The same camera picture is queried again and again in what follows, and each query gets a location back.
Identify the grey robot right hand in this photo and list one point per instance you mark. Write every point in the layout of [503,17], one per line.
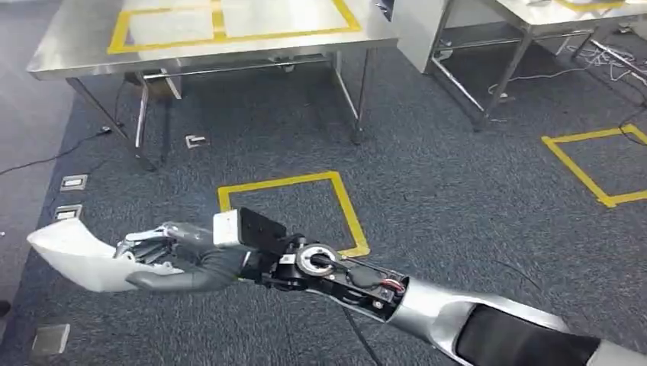
[202,268]

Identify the white plastic car part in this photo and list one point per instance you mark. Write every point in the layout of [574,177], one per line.
[71,257]

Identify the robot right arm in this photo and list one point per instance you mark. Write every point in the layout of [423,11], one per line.
[445,308]

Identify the steel workbench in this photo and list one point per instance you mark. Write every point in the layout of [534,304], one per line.
[520,12]
[76,55]

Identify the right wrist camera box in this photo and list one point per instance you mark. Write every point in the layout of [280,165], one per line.
[225,230]

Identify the yellow floor tape square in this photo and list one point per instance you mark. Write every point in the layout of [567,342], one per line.
[283,180]
[571,161]

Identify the open metal floor socket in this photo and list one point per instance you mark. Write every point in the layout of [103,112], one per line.
[195,141]

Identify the metal floor socket cover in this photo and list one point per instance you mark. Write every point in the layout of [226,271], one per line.
[50,339]
[67,212]
[74,183]

